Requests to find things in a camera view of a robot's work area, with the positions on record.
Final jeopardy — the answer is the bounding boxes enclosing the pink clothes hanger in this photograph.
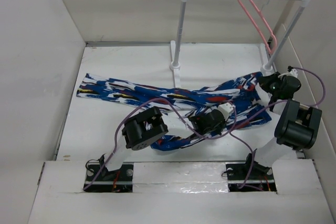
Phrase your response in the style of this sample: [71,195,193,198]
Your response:
[237,0,278,56]

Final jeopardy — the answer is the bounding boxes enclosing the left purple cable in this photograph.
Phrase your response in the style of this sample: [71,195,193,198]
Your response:
[83,98,237,190]

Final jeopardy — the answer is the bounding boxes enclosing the white metal clothes rack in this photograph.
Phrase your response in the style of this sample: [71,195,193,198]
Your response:
[170,0,311,88]

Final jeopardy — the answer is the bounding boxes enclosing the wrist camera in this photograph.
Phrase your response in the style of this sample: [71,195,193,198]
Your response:
[217,102,235,118]
[286,66,298,78]

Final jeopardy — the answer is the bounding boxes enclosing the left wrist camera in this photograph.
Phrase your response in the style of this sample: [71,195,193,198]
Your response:
[217,102,235,118]

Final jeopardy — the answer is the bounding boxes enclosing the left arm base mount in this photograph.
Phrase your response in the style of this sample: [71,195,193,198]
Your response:
[83,157,134,193]

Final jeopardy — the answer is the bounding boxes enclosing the blue patterned trousers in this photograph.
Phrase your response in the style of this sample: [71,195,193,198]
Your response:
[77,72,271,151]

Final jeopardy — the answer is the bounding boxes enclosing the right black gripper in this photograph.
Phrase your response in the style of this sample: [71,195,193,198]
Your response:
[257,71,285,96]

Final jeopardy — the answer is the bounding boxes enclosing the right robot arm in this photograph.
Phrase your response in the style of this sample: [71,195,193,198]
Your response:
[243,72,322,179]

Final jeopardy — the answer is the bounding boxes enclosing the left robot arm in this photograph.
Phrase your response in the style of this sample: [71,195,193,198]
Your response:
[99,103,233,180]

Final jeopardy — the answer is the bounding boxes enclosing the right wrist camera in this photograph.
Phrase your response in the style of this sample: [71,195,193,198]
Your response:
[286,66,298,78]

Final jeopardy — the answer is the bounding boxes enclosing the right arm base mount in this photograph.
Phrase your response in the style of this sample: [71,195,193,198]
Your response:
[222,153,277,192]

